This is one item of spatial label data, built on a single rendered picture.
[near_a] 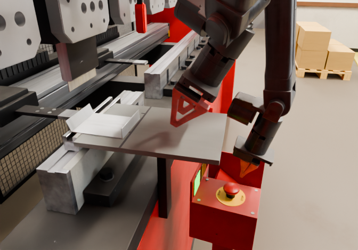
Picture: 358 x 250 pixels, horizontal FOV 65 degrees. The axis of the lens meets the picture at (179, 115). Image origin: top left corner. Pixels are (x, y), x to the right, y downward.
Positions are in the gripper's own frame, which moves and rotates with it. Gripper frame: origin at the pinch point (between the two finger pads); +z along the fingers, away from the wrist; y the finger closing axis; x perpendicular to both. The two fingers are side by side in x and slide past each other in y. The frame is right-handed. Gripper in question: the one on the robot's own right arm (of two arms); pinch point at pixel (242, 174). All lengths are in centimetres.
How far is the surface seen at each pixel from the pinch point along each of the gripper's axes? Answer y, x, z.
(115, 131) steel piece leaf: 27.6, 24.4, -14.9
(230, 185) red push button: 2.5, 8.9, -1.9
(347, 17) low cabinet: -116, -543, -20
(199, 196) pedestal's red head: 8.3, 12.2, 2.7
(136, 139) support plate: 22.8, 25.3, -16.0
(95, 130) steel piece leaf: 31.5, 25.2, -13.8
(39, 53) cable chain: 76, -9, -5
